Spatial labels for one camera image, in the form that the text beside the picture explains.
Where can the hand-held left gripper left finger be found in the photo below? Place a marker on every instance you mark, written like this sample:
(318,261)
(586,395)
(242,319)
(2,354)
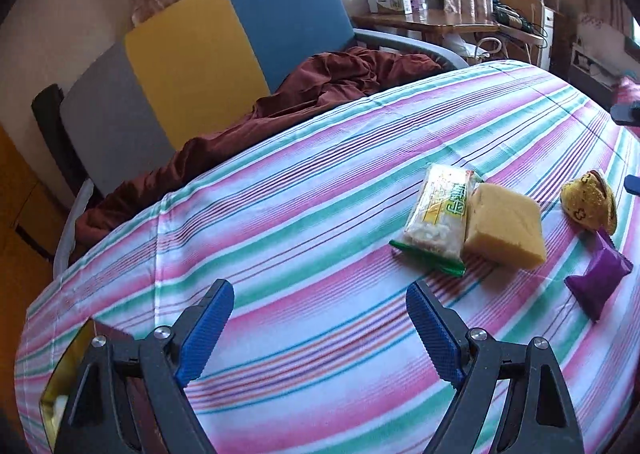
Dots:
(205,329)

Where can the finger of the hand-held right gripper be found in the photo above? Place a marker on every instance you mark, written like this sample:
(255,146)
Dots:
(627,112)
(634,185)

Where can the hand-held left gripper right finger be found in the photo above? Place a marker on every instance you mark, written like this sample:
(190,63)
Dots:
(435,329)

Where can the gold cardboard box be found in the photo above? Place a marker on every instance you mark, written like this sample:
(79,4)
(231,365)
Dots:
(70,364)

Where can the person's pink clothing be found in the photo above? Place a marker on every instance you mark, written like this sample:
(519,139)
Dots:
(627,93)

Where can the gold wrapped snack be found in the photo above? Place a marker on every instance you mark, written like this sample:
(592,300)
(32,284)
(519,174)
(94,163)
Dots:
(587,204)

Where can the white shelf rack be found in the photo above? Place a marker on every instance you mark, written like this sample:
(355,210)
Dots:
(590,63)

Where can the purple snack packet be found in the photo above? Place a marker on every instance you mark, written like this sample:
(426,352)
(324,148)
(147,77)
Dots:
(597,274)

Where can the green rice cracker packet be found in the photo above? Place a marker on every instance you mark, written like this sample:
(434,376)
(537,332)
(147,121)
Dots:
(440,214)

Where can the yellow sponge block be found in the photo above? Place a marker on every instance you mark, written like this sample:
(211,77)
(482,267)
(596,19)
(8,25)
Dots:
(505,229)

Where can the striped bed sheet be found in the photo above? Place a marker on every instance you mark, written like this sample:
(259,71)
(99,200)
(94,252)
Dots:
(300,244)

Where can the brown cardboard box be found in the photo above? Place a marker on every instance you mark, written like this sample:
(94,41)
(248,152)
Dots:
(515,8)

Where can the wooden side table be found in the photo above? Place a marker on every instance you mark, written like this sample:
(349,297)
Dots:
(430,21)

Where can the grey yellow blue sofa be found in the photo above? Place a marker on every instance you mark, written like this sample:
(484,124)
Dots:
(190,63)

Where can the maroon blanket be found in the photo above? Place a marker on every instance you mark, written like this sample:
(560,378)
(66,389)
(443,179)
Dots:
(325,83)

